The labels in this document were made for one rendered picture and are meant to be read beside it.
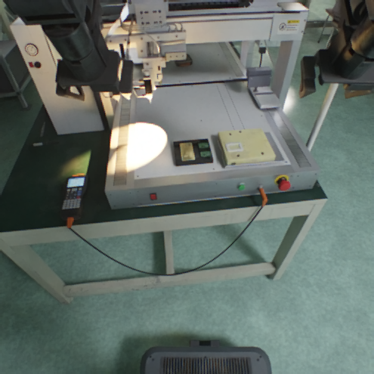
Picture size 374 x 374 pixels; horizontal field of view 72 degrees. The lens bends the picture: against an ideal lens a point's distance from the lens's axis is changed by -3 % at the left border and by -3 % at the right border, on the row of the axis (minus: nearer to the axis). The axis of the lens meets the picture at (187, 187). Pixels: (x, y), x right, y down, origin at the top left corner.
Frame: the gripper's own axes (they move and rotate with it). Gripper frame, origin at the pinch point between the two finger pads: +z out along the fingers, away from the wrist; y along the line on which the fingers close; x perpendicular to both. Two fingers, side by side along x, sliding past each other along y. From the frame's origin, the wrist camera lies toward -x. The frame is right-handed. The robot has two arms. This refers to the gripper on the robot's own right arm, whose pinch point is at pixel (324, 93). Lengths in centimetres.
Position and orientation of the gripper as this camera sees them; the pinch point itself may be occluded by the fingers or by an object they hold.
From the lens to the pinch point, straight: 63.1
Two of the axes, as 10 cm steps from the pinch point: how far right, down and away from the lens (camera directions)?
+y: -10.0, 0.1, 0.2
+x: 0.0, 9.8, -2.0
